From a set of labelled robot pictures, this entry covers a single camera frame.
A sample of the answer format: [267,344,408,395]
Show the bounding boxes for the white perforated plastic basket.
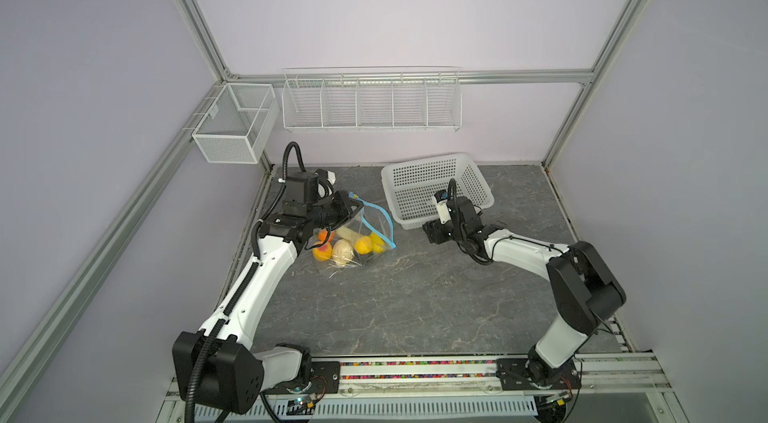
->
[381,153,495,230]

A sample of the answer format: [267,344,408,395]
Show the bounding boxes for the white toy cucumber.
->
[335,226,363,243]

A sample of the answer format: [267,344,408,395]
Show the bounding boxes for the white mesh wall box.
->
[193,83,279,165]

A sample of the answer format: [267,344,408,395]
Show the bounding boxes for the orange toy carrot piece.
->
[317,230,334,245]

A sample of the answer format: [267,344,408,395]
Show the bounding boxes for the yellow red toy peach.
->
[312,243,333,262]

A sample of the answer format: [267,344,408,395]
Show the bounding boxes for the yellow toy lemon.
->
[354,236,374,255]

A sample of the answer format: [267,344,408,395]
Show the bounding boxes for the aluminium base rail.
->
[195,353,687,422]

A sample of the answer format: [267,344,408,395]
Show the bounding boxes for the beige toy potato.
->
[331,239,355,267]

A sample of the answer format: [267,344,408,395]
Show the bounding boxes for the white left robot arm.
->
[172,142,361,422]

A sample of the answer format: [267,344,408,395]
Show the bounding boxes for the white wire wall rack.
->
[282,67,463,132]

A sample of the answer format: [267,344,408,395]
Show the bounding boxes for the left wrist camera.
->
[283,169,334,204]

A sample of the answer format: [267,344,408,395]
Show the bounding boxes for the yellow toy corn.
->
[369,233,388,254]

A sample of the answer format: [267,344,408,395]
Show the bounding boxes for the clear zip top bag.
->
[307,192,397,269]

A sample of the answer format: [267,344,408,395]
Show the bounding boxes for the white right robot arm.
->
[422,179,627,389]

